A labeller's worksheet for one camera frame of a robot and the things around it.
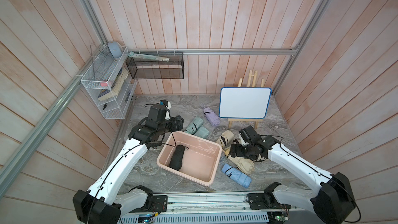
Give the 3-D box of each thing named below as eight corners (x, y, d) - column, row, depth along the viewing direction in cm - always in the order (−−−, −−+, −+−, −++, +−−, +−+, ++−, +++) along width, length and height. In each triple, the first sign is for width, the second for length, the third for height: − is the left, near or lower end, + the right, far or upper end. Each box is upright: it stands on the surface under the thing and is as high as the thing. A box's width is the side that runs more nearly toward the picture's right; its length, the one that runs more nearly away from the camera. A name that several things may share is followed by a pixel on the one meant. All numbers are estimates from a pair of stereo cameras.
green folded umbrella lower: (194, 134, 100) (194, 132, 98) (198, 127, 104) (198, 124, 101) (206, 139, 98) (206, 137, 96) (209, 131, 102) (210, 128, 99)
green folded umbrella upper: (185, 132, 101) (185, 129, 98) (195, 118, 108) (195, 115, 105) (193, 136, 99) (193, 134, 96) (203, 122, 106) (203, 119, 103)
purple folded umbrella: (214, 127, 104) (214, 125, 101) (202, 111, 112) (202, 108, 110) (221, 124, 105) (221, 121, 103) (209, 108, 114) (209, 105, 112)
